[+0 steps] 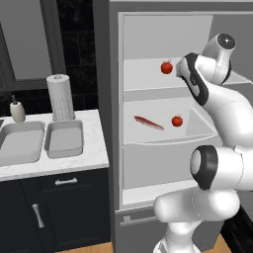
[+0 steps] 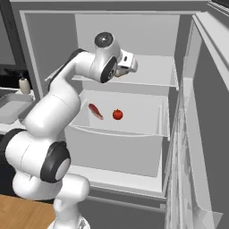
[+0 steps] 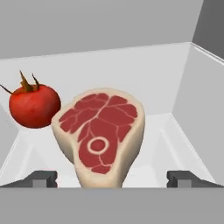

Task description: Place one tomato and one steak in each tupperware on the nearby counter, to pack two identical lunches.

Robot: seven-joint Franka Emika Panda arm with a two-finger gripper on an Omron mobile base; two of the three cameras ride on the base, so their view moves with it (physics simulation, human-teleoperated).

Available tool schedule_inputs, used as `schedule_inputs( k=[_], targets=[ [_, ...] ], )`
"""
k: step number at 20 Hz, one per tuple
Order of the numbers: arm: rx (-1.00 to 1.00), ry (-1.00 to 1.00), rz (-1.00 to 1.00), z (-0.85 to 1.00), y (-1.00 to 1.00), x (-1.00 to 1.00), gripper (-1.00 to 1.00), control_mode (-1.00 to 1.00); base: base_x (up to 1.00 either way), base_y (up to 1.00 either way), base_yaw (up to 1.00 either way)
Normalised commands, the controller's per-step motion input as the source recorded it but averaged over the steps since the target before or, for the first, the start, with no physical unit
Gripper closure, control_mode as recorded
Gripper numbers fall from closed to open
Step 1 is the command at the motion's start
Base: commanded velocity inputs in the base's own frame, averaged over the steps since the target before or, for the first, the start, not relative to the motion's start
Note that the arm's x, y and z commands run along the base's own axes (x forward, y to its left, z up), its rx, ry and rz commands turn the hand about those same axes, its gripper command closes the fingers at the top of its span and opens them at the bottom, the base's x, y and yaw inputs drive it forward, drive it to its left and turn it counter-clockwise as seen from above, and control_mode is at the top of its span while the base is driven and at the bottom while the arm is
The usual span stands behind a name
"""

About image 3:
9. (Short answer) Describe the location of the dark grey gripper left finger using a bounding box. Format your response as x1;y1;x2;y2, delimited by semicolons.
2;170;59;188

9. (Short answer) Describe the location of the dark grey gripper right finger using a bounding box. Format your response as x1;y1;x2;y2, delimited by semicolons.
166;170;222;188

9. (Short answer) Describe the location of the raw red steak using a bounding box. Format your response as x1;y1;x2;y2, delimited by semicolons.
51;87;146;189

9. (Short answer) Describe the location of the red tomato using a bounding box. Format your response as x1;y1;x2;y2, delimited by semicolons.
0;70;62;130

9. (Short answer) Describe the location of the white tupperware container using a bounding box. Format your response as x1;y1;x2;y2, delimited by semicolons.
0;41;224;189

